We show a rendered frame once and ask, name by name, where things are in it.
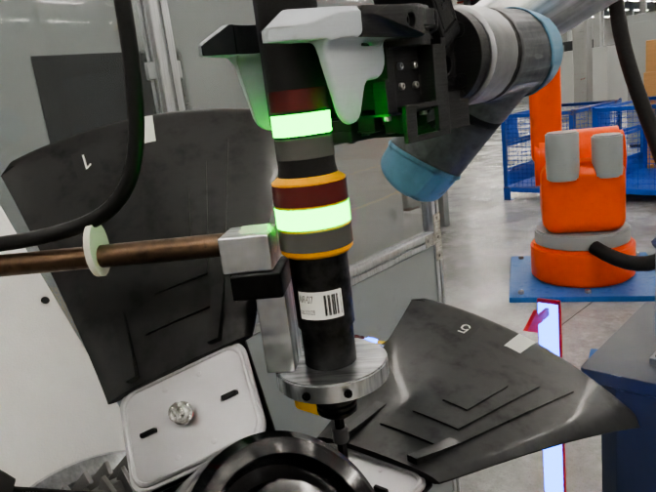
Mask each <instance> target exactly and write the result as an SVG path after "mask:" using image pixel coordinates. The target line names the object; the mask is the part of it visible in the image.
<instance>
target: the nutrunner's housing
mask: <svg viewBox="0 0 656 492"><path fill-rule="evenodd" d="M289 264H290V270H291V278H292V285H293V292H294V299H295V307H296V314H297V320H298V327H299V328H300V329H301V331H302V338H303V345H304V353H305V360H306V365H307V367H308V368H310V369H313V370H318V371H333V370H338V369H342V368H345V367H348V366H350V365H351V364H352V363H353V362H354V361H355V360H356V358H357V356H356V347H355V339H354V331H353V322H354V320H355V318H354V309H353V300H352V292H351V284H350V275H349V258H348V251H346V252H344V253H343V254H340V255H337V256H334V257H329V258H324V259H318V260H292V259H289ZM316 407H317V413H318V415H319V416H321V417H323V418H326V419H329V420H342V419H345V418H347V417H349V416H350V415H352V414H353V413H354V412H355V411H356V410H357V401H356V399H354V400H351V401H347V402H341V403H333V404H316Z"/></svg>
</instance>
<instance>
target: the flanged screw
mask: <svg viewBox="0 0 656 492"><path fill-rule="evenodd" d="M168 417H169V419H170V420H171V421H173V422H175V423H176V424H177V425H185V424H187V423H188V422H189V421H190V419H191V418H192V417H193V410H192V406H191V405H190V404H189V403H188V402H186V401H181V402H175V403H173V404H172V405H171V406H170V407H169V410H168Z"/></svg>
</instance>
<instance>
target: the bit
mask: <svg viewBox="0 0 656 492"><path fill-rule="evenodd" d="M334 423H335V425H334V426H333V427H332V436H333V442H334V443H336V444H337V446H338V451H340V452H341V453H342V454H344V455H345V456H346V457H347V458H349V455H348V448H347V443H348V442H349V429H348V426H347V425H346V424H344V419H342V420H334Z"/></svg>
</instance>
